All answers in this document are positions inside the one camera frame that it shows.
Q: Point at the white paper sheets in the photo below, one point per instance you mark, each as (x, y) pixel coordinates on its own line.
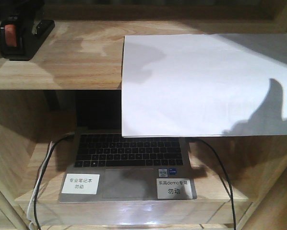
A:
(196, 85)

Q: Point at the black stapler with orange button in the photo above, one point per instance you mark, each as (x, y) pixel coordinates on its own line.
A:
(20, 37)

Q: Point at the silver laptop with black keyboard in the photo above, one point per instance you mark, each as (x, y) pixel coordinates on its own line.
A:
(128, 167)

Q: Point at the white label sticker right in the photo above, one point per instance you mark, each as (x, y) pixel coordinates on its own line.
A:
(174, 188)

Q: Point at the white label sticker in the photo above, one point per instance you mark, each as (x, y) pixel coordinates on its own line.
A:
(174, 188)
(80, 183)

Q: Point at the white label sticker left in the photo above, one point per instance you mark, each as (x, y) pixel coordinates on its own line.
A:
(80, 183)

